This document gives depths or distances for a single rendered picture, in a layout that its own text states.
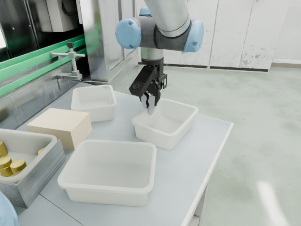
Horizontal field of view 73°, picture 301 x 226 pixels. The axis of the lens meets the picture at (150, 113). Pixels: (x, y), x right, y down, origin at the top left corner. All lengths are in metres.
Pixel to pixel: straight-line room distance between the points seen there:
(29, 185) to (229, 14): 3.65
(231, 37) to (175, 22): 3.47
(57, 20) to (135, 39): 0.92
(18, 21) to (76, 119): 0.68
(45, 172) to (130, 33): 0.42
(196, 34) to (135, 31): 0.15
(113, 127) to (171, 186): 0.34
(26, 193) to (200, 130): 0.57
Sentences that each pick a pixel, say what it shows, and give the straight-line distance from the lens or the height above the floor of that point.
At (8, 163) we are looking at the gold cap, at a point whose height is 0.81.
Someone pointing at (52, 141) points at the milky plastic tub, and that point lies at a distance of 0.63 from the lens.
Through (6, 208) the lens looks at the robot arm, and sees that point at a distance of 0.21.
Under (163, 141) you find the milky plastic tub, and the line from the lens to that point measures 0.66.
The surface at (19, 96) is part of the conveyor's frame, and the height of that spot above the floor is 0.86.
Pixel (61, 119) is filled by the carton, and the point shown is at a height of 0.82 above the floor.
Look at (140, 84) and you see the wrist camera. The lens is 0.65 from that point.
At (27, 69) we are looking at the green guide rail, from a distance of 0.98.
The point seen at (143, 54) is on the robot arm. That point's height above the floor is 1.03.
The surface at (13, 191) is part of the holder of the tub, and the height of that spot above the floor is 0.81.
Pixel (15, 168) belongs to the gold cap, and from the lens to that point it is 0.63.
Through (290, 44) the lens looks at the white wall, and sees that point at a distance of 4.69.
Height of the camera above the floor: 1.19
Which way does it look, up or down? 30 degrees down
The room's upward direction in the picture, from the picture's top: straight up
